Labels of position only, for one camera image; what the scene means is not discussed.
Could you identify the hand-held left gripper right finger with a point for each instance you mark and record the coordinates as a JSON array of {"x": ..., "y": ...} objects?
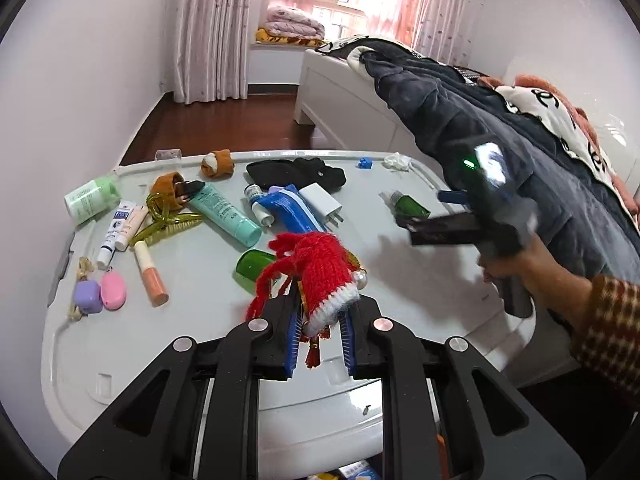
[{"x": 348, "y": 355}]

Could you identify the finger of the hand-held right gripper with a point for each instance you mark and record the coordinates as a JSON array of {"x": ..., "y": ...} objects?
[
  {"x": 442, "y": 231},
  {"x": 452, "y": 196}
]

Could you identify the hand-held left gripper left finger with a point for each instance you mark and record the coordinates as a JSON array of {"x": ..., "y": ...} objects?
[{"x": 291, "y": 355}]

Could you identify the dark green spray bottle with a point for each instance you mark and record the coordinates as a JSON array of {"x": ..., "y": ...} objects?
[{"x": 412, "y": 206}]

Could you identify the red knitted ornament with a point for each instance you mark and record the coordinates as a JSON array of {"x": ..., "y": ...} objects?
[{"x": 320, "y": 265}]

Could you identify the blue toothpaste tube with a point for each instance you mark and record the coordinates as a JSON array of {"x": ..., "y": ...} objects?
[{"x": 292, "y": 210}]

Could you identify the peach lip balm stick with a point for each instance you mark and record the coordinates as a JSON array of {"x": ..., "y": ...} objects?
[{"x": 150, "y": 275}]

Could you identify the black fuzzy cloth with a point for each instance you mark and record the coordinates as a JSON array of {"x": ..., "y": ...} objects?
[{"x": 290, "y": 172}]

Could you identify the pink small case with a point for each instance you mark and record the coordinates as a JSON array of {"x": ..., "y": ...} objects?
[{"x": 113, "y": 292}]

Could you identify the purple small case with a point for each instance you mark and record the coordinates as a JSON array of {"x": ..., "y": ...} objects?
[{"x": 86, "y": 297}]

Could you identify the person's right forearm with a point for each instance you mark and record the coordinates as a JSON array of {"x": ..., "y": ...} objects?
[{"x": 612, "y": 330}]

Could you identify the person's right hand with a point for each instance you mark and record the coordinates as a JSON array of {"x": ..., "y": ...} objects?
[{"x": 530, "y": 270}]

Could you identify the white crumpled tissue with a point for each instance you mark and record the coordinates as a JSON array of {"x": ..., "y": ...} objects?
[{"x": 397, "y": 161}]

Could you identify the small blue brick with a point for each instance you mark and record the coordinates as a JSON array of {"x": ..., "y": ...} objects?
[{"x": 365, "y": 163}]

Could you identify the green translucent cap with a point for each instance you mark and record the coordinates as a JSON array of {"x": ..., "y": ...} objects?
[{"x": 252, "y": 267}]

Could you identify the white black print blanket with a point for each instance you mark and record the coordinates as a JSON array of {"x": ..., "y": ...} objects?
[{"x": 540, "y": 107}]

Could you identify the blue packet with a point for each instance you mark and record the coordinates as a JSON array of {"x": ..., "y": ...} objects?
[{"x": 357, "y": 471}]

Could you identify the salmon fleece blanket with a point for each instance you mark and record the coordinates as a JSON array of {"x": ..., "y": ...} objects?
[{"x": 537, "y": 81}]

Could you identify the white charger plug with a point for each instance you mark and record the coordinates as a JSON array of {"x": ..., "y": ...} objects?
[{"x": 320, "y": 202}]

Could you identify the small white blue bottle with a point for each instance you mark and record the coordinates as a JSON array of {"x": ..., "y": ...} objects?
[{"x": 257, "y": 205}]

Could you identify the teal tube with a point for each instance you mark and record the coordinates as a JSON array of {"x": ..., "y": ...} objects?
[{"x": 225, "y": 215}]

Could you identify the olive green hair claw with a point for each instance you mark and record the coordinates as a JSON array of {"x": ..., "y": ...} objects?
[{"x": 165, "y": 222}]

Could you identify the pink patterned curtain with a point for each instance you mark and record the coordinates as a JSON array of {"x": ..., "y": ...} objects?
[
  {"x": 440, "y": 10},
  {"x": 215, "y": 30}
]

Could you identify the beige cream tube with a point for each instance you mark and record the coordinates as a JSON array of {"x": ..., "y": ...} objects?
[{"x": 131, "y": 227}]

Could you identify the brown white plush toy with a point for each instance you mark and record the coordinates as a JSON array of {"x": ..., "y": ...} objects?
[{"x": 217, "y": 162}]

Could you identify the white blue cream tube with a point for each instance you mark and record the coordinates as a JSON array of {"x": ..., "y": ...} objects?
[{"x": 114, "y": 237}]

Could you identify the yellow folded blanket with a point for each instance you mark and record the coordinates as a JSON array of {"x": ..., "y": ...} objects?
[{"x": 280, "y": 38}]

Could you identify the pink folded quilt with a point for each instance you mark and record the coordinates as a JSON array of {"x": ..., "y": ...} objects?
[{"x": 295, "y": 22}]

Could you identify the clear plastic cup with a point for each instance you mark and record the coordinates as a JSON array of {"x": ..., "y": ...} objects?
[{"x": 167, "y": 155}]

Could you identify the green lotion bottle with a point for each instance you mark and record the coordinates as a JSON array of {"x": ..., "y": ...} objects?
[{"x": 92, "y": 200}]

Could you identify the white bed frame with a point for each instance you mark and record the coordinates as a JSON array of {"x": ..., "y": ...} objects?
[{"x": 340, "y": 100}]

